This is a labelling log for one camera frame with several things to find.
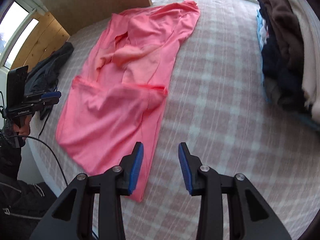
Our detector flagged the large light brown board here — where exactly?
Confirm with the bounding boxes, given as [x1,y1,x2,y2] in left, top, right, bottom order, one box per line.
[37,0,153,36]

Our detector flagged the person's left forearm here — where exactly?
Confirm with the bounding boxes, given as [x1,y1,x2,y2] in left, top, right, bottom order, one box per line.
[0,119,25,180]

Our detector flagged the person's black jacket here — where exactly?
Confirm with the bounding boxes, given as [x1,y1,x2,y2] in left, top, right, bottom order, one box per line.
[0,172,59,240]

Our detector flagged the pine plank panel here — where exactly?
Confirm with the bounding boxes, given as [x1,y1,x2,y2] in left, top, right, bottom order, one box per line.
[11,11,70,72]

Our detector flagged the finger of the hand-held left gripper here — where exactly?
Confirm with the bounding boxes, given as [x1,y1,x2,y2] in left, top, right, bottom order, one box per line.
[24,98,60,110]
[24,91,62,102]

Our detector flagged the pink t-shirt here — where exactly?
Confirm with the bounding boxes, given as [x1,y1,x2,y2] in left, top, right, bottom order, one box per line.
[55,0,200,203]

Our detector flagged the stack of folded clothes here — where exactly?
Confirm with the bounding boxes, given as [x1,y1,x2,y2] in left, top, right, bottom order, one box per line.
[256,0,320,128]

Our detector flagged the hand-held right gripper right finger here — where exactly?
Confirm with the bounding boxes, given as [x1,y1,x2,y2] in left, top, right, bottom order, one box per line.
[178,142,292,240]

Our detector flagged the black cable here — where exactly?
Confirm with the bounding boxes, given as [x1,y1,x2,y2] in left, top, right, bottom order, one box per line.
[24,135,69,185]

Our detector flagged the white framed window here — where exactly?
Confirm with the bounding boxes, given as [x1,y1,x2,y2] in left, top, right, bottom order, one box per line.
[0,0,280,70]

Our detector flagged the black drawstring pants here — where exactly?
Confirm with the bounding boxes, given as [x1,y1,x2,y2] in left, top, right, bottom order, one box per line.
[24,42,75,120]

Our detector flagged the pink plaid blanket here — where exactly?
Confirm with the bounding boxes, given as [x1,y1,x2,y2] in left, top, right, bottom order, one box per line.
[25,0,320,240]

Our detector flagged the person's left hand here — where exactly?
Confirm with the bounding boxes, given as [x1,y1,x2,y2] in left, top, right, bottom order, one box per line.
[14,119,31,138]

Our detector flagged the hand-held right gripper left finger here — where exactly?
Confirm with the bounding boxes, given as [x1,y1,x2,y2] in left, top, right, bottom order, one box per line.
[29,142,144,240]

